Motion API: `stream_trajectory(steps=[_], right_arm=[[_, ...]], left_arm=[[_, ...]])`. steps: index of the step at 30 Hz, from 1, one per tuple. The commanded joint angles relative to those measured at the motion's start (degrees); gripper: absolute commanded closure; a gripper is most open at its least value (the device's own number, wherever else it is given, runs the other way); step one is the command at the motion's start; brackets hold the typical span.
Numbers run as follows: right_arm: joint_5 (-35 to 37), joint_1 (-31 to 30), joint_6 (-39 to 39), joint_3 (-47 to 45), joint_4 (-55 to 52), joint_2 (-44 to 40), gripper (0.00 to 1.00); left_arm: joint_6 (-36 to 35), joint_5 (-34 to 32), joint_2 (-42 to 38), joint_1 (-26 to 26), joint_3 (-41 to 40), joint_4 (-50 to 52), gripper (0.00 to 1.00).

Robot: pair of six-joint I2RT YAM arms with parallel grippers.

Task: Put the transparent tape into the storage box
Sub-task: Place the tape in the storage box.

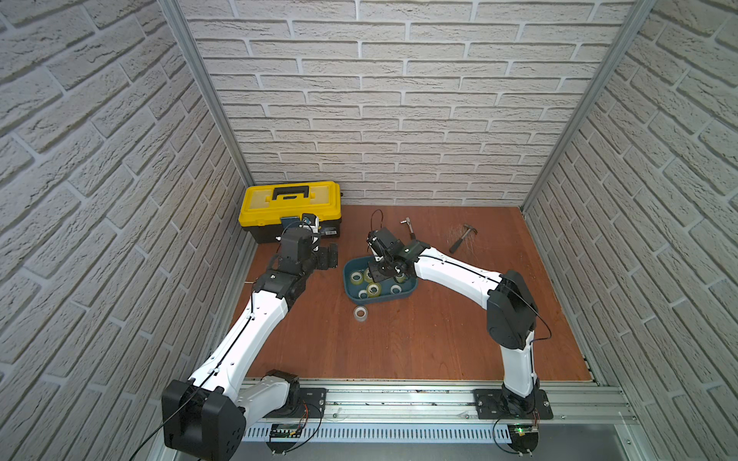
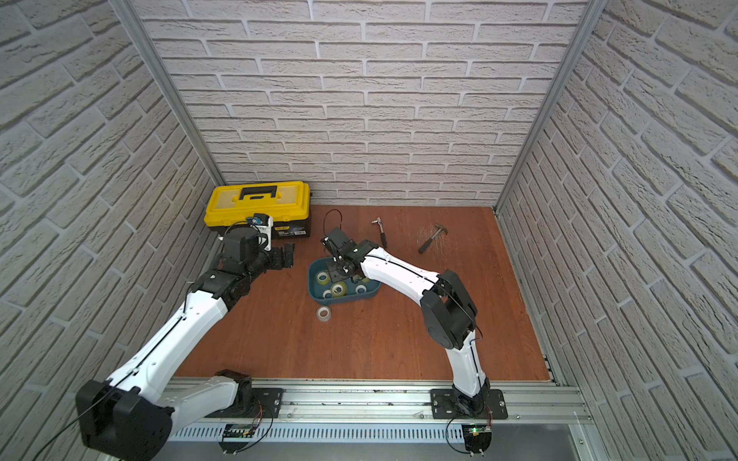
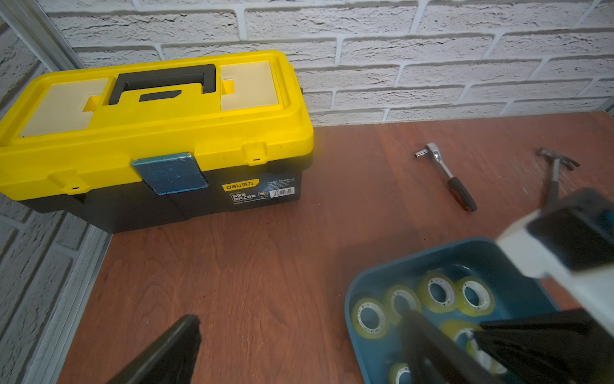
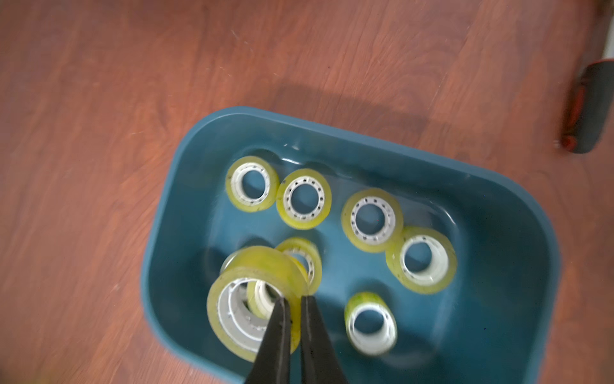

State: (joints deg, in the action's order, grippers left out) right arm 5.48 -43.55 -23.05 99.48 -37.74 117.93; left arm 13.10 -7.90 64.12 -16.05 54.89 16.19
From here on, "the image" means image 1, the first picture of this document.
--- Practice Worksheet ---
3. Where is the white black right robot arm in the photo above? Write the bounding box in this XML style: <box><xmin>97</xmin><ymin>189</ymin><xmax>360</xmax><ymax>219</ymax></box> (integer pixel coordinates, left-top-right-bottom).
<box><xmin>367</xmin><ymin>228</ymin><xmax>540</xmax><ymax>417</ymax></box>

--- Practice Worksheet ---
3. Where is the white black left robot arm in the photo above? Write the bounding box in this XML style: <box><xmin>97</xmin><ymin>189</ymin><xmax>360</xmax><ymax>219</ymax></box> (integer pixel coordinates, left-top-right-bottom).
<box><xmin>161</xmin><ymin>221</ymin><xmax>337</xmax><ymax>460</ymax></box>

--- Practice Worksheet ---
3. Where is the teal plastic storage box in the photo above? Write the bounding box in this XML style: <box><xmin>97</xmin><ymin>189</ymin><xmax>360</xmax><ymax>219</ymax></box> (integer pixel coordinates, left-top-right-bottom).
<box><xmin>343</xmin><ymin>255</ymin><xmax>419</xmax><ymax>305</ymax></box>

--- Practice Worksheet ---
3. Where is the red black ratchet wrench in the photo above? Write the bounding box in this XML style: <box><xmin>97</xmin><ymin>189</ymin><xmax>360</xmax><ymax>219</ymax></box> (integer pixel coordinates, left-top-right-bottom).
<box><xmin>401</xmin><ymin>217</ymin><xmax>416</xmax><ymax>240</ymax></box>

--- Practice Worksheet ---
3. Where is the yellow black toolbox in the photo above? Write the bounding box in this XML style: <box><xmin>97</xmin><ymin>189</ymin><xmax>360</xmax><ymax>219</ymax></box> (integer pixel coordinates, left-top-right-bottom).
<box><xmin>238</xmin><ymin>181</ymin><xmax>342</xmax><ymax>244</ymax></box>

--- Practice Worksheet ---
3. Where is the left green circuit board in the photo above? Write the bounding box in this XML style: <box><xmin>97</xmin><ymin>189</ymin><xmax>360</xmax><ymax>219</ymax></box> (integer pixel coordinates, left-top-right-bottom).
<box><xmin>269</xmin><ymin>423</ymin><xmax>305</xmax><ymax>440</ymax></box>

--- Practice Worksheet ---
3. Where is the right circuit board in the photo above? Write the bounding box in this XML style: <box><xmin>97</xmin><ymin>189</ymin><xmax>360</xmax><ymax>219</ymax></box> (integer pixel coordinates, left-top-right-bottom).
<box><xmin>509</xmin><ymin>426</ymin><xmax>539</xmax><ymax>455</ymax></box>

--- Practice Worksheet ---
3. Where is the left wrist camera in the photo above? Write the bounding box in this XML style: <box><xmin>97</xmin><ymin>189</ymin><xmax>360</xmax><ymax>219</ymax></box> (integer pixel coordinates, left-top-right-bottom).
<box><xmin>301</xmin><ymin>213</ymin><xmax>320</xmax><ymax>234</ymax></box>

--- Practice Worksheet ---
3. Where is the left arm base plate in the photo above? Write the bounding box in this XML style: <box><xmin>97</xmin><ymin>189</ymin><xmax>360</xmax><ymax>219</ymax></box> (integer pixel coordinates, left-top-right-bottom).
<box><xmin>290</xmin><ymin>387</ymin><xmax>328</xmax><ymax>419</ymax></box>

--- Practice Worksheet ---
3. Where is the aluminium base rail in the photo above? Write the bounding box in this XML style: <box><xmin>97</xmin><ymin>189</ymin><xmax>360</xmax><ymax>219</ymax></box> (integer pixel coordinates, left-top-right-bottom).
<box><xmin>241</xmin><ymin>380</ymin><xmax>639</xmax><ymax>451</ymax></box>

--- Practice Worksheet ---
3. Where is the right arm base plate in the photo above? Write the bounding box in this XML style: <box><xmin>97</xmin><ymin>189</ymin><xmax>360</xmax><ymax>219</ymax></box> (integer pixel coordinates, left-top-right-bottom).
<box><xmin>472</xmin><ymin>386</ymin><xmax>554</xmax><ymax>421</ymax></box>

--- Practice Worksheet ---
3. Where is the left corner aluminium post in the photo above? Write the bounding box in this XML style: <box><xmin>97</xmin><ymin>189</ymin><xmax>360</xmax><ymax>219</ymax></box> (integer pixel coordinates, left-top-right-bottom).
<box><xmin>160</xmin><ymin>0</ymin><xmax>255</xmax><ymax>186</ymax></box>

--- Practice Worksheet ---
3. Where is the corner aluminium post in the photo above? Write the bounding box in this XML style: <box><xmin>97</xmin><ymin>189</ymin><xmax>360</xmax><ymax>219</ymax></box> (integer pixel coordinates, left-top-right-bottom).
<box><xmin>520</xmin><ymin>0</ymin><xmax>655</xmax><ymax>216</ymax></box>
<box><xmin>160</xmin><ymin>0</ymin><xmax>255</xmax><ymax>186</ymax></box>

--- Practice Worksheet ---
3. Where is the right corner aluminium post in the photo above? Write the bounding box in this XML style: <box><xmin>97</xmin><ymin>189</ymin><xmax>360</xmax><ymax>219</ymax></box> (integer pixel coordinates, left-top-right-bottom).
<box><xmin>520</xmin><ymin>0</ymin><xmax>655</xmax><ymax>216</ymax></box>

